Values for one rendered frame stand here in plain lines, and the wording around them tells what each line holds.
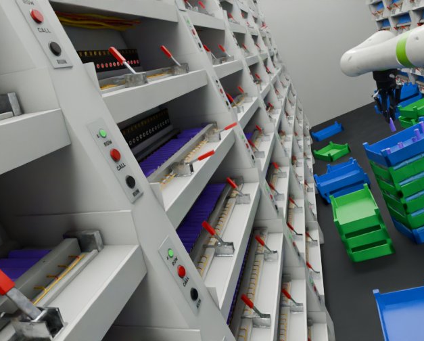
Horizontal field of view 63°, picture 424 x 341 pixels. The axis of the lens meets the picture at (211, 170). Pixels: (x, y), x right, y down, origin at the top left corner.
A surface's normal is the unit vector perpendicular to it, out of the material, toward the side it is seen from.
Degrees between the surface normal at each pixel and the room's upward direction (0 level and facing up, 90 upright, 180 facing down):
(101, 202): 90
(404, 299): 90
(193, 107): 90
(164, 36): 90
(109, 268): 17
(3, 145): 107
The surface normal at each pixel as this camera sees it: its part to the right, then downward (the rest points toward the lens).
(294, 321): -0.16, -0.94
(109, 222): -0.24, 0.33
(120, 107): 0.96, -0.07
